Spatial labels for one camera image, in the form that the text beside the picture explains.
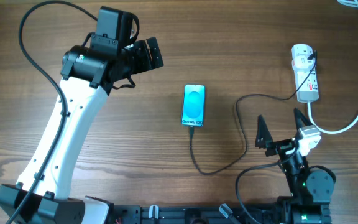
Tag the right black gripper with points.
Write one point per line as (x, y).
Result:
(264, 137)

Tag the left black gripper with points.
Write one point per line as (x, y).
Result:
(140, 48)

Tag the blue Galaxy smartphone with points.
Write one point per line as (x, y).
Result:
(193, 105)

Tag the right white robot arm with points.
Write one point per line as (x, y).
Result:
(311, 187)

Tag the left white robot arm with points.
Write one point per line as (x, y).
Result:
(89, 72)

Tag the white charger plug adapter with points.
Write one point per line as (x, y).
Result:
(303, 63)

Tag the white power strip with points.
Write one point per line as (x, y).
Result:
(307, 90)

